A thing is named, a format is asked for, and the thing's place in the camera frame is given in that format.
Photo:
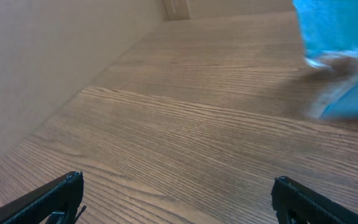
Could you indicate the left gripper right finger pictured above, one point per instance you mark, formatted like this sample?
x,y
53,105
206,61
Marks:
x,y
295,203

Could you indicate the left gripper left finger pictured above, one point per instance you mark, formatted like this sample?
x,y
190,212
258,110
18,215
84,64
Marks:
x,y
55,202

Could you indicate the light blue denim jeans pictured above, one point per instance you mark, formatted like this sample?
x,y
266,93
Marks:
x,y
329,31

